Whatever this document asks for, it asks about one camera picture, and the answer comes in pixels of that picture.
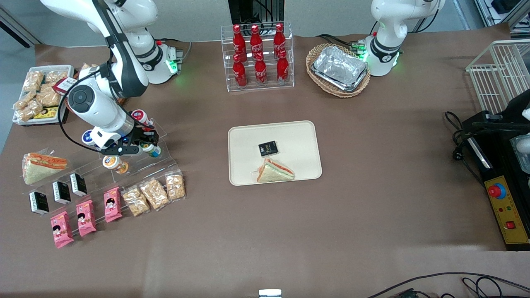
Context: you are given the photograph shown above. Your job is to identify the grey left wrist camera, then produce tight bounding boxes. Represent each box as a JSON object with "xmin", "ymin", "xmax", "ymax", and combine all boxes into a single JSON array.
[{"xmin": 512, "ymin": 136, "xmax": 530, "ymax": 173}]

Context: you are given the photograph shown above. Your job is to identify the red cola bottle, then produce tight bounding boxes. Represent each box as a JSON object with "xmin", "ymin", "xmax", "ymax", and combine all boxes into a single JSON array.
[
  {"xmin": 250, "ymin": 25, "xmax": 264, "ymax": 62},
  {"xmin": 276, "ymin": 50, "xmax": 290, "ymax": 85},
  {"xmin": 232, "ymin": 24, "xmax": 248, "ymax": 62},
  {"xmin": 232, "ymin": 54, "xmax": 248, "ymax": 89},
  {"xmin": 273, "ymin": 23, "xmax": 287, "ymax": 58},
  {"xmin": 254, "ymin": 52, "xmax": 268, "ymax": 86}
]

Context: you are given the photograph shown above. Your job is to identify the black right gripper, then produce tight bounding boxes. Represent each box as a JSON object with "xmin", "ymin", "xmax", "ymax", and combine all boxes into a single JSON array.
[{"xmin": 106, "ymin": 130, "xmax": 160, "ymax": 158}]

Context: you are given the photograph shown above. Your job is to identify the black control box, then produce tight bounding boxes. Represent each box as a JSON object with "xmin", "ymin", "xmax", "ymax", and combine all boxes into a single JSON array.
[{"xmin": 467, "ymin": 111, "xmax": 530, "ymax": 252}]

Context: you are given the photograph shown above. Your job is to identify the metal frame shelf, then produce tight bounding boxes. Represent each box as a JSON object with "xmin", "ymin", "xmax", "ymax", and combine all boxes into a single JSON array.
[{"xmin": 474, "ymin": 0, "xmax": 530, "ymax": 40}]

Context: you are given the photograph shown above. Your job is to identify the green cap gum bottle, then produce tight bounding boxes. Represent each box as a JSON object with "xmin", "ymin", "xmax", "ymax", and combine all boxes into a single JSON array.
[{"xmin": 139, "ymin": 140, "xmax": 162, "ymax": 158}]

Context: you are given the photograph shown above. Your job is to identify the red cookie box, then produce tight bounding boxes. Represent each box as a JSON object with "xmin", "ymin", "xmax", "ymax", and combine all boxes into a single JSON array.
[{"xmin": 53, "ymin": 77, "xmax": 81, "ymax": 96}]

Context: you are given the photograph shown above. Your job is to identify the black white snack box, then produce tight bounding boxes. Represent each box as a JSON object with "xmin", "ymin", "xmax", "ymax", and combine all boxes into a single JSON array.
[
  {"xmin": 53, "ymin": 181, "xmax": 72, "ymax": 204},
  {"xmin": 29, "ymin": 190, "xmax": 50, "ymax": 216},
  {"xmin": 70, "ymin": 173, "xmax": 88, "ymax": 197}
]

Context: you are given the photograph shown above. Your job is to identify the black power cable with plug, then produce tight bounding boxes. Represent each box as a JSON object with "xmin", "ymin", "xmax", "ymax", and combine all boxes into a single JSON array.
[{"xmin": 444, "ymin": 111, "xmax": 483, "ymax": 187}]

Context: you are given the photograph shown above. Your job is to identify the clear acrylic snack stand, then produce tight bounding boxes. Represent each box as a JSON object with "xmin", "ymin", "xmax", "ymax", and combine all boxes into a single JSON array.
[{"xmin": 25, "ymin": 168, "xmax": 185, "ymax": 232}]

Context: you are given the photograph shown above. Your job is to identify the beige plastic tray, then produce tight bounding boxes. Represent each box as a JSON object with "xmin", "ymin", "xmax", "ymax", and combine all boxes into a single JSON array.
[{"xmin": 228, "ymin": 120, "xmax": 323, "ymax": 186}]

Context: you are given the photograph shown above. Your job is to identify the wicker basket with foil trays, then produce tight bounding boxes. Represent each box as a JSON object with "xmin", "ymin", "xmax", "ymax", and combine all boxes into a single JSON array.
[{"xmin": 306, "ymin": 43, "xmax": 371, "ymax": 99}]

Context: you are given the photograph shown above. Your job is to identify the clear acrylic gum stand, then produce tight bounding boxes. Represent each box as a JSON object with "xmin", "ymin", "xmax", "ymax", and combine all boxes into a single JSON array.
[{"xmin": 85, "ymin": 121, "xmax": 168, "ymax": 183}]

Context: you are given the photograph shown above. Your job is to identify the dark metal frame bar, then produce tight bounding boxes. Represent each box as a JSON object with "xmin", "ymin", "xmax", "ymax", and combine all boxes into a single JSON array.
[{"xmin": 0, "ymin": 6, "xmax": 42, "ymax": 48}]

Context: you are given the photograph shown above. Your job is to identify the looped black floor cable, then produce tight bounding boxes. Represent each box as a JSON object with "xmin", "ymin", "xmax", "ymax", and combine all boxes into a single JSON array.
[{"xmin": 462, "ymin": 276, "xmax": 504, "ymax": 298}]

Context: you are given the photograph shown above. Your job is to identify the white rectangular snack tray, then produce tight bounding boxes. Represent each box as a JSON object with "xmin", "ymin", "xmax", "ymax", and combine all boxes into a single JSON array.
[{"xmin": 12, "ymin": 65, "xmax": 75, "ymax": 126}]

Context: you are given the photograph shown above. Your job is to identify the small black chocolate box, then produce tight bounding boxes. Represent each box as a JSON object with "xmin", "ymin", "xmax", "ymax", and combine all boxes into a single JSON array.
[{"xmin": 258, "ymin": 141, "xmax": 279, "ymax": 158}]

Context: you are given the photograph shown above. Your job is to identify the aluminium foil tray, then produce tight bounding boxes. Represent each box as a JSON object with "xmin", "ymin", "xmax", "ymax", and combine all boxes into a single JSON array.
[{"xmin": 311, "ymin": 46, "xmax": 369, "ymax": 92}]

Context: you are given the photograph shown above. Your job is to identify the black left wrist mount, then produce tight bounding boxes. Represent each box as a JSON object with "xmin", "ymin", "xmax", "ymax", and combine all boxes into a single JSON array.
[{"xmin": 485, "ymin": 89, "xmax": 530, "ymax": 123}]

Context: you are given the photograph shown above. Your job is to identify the red cap gum bottle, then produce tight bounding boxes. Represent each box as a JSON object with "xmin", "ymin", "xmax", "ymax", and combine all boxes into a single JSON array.
[{"xmin": 130, "ymin": 109, "xmax": 154, "ymax": 131}]

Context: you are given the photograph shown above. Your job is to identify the long black floor cable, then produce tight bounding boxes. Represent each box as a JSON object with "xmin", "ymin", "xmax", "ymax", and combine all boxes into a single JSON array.
[{"xmin": 366, "ymin": 272, "xmax": 530, "ymax": 298}]

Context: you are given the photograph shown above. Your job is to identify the yellow black small box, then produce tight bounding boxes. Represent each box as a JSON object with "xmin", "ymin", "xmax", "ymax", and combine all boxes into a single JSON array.
[{"xmin": 33, "ymin": 107, "xmax": 58, "ymax": 120}]

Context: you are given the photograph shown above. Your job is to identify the white wire basket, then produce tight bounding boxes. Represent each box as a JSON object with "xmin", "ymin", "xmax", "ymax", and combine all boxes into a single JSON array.
[{"xmin": 466, "ymin": 39, "xmax": 530, "ymax": 115}]

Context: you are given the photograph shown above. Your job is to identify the grey right base cable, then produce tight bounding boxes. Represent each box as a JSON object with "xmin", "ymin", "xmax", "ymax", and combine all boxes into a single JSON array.
[{"xmin": 157, "ymin": 38, "xmax": 193, "ymax": 62}]

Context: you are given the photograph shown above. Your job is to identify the round wicker snack basket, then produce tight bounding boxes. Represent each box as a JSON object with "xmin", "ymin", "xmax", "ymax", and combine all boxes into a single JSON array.
[{"xmin": 64, "ymin": 63, "xmax": 129, "ymax": 109}]

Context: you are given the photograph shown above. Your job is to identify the pink snack pack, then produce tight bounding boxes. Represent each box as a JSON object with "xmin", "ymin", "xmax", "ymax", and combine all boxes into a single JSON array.
[
  {"xmin": 50, "ymin": 211, "xmax": 75, "ymax": 249},
  {"xmin": 104, "ymin": 187, "xmax": 123, "ymax": 223},
  {"xmin": 76, "ymin": 199, "xmax": 97, "ymax": 237}
]

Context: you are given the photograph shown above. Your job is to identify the wrapped triangle sandwich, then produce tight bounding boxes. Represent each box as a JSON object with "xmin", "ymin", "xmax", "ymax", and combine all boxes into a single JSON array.
[
  {"xmin": 22, "ymin": 151, "xmax": 69, "ymax": 185},
  {"xmin": 256, "ymin": 158, "xmax": 295, "ymax": 183}
]

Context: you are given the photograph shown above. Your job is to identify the black equipment cabinet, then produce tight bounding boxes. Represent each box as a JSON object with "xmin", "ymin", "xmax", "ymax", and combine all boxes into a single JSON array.
[{"xmin": 228, "ymin": 0, "xmax": 285, "ymax": 24}]

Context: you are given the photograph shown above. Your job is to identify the orange cap gum bottle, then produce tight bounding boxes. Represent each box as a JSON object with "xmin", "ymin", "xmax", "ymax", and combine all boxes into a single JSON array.
[{"xmin": 102, "ymin": 154, "xmax": 129, "ymax": 174}]

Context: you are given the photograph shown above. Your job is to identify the black left base cable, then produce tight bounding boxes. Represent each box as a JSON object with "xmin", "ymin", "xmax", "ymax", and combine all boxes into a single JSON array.
[{"xmin": 317, "ymin": 21, "xmax": 375, "ymax": 52}]

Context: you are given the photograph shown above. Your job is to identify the clear acrylic bottle rack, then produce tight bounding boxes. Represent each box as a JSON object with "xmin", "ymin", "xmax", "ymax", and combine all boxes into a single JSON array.
[{"xmin": 221, "ymin": 22, "xmax": 295, "ymax": 92}]

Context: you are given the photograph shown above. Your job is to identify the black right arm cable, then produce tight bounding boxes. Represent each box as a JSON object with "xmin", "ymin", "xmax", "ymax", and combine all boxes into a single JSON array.
[{"xmin": 57, "ymin": 58, "xmax": 125, "ymax": 146}]

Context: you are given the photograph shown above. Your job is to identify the red emergency stop button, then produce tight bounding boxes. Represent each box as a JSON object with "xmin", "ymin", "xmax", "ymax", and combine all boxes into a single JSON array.
[{"xmin": 488, "ymin": 182, "xmax": 507, "ymax": 200}]

